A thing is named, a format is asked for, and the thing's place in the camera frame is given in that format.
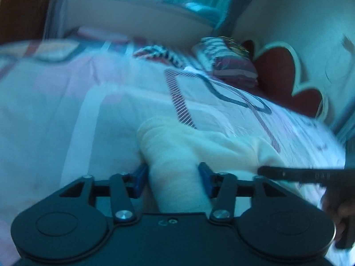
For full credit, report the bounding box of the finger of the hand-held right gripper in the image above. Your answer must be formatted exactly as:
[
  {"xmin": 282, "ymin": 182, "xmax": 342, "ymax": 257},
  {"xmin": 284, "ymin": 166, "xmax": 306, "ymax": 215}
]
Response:
[{"xmin": 257, "ymin": 166, "xmax": 345, "ymax": 184}]

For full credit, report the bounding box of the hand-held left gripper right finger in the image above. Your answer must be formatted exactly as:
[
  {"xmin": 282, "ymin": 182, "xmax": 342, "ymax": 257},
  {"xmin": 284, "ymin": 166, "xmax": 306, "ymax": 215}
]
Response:
[{"xmin": 198, "ymin": 161, "xmax": 289, "ymax": 225}]

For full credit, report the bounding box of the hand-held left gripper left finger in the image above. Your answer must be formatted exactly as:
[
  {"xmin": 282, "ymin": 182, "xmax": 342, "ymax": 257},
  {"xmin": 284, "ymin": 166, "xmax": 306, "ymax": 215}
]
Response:
[{"xmin": 59, "ymin": 162, "xmax": 149, "ymax": 225}]

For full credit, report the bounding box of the cream small garment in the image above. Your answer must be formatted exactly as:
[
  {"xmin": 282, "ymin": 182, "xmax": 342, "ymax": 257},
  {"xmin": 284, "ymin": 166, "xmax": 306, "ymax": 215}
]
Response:
[{"xmin": 136, "ymin": 116, "xmax": 294, "ymax": 214}]

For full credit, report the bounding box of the person's right hand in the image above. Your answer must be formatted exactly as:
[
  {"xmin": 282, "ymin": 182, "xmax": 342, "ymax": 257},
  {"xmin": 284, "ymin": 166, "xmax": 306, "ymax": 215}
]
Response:
[{"xmin": 321, "ymin": 184, "xmax": 355, "ymax": 229}]

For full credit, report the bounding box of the pink white patterned blanket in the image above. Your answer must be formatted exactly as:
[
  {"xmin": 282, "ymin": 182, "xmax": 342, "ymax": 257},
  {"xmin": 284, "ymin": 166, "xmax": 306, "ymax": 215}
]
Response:
[{"xmin": 0, "ymin": 28, "xmax": 347, "ymax": 266}]

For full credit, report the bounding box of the red and white headboard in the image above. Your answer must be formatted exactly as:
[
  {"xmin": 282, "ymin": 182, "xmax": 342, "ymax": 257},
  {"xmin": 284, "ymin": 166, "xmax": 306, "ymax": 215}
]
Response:
[{"xmin": 241, "ymin": 39, "xmax": 330, "ymax": 120}]

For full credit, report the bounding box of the maroon white striped pillow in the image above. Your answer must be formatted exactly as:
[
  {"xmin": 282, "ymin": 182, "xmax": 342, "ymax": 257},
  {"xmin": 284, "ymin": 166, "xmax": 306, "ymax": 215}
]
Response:
[{"xmin": 193, "ymin": 37, "xmax": 259, "ymax": 88}]

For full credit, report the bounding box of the black red striped pillow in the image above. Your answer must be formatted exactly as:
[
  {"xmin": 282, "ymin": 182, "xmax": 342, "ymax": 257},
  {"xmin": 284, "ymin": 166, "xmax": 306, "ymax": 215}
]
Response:
[{"xmin": 132, "ymin": 44, "xmax": 187, "ymax": 68}]

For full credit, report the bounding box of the brown wooden door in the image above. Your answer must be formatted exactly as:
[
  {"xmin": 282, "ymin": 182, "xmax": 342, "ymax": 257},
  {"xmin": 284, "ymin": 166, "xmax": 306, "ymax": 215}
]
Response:
[{"xmin": 0, "ymin": 0, "xmax": 54, "ymax": 46}]

